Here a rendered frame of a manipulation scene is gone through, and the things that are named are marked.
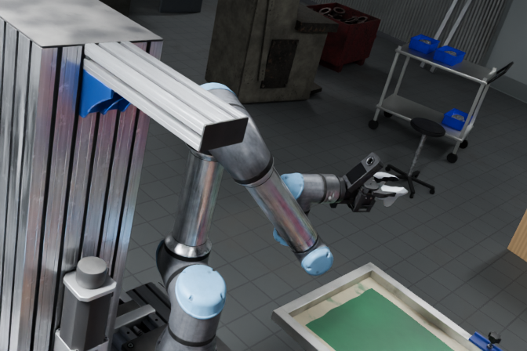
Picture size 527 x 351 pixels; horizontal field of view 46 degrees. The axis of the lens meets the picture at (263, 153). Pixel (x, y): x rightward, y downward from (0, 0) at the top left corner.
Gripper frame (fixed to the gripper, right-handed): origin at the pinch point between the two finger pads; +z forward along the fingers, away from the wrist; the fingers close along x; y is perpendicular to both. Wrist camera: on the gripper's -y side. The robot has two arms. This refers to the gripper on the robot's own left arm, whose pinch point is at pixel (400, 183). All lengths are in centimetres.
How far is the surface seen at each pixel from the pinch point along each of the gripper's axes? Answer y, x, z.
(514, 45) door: 168, -514, 586
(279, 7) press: 119, -406, 158
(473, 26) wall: 175, -580, 562
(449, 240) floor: 190, -163, 238
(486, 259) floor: 187, -137, 254
